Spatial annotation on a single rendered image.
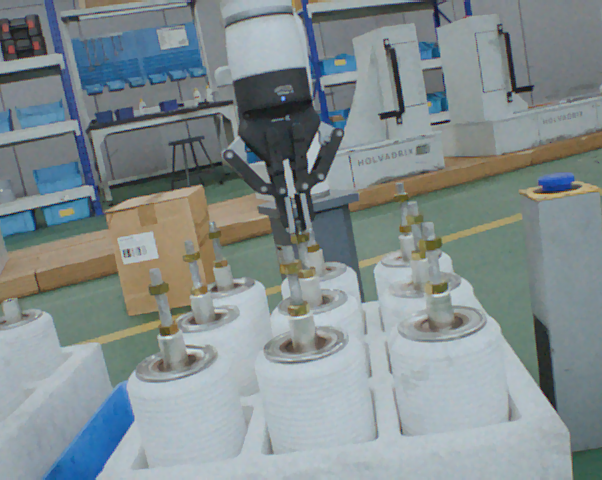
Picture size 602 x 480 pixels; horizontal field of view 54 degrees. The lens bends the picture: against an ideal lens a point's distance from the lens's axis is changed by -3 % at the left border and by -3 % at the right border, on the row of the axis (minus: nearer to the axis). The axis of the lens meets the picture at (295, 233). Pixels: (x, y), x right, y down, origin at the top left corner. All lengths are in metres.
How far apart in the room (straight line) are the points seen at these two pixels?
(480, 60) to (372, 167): 0.86
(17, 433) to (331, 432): 0.37
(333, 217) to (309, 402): 0.60
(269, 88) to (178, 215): 1.10
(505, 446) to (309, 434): 0.15
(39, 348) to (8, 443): 0.19
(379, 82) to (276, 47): 2.48
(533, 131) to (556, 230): 2.72
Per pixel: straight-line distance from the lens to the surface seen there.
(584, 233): 0.71
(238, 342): 0.63
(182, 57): 6.65
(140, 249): 1.69
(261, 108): 0.58
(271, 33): 0.58
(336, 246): 1.06
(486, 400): 0.52
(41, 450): 0.78
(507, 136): 3.29
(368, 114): 3.01
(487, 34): 3.34
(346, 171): 2.76
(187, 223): 1.65
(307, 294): 0.63
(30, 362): 0.86
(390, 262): 0.74
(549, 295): 0.72
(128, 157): 8.87
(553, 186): 0.72
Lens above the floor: 0.44
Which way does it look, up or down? 10 degrees down
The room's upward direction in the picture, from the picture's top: 11 degrees counter-clockwise
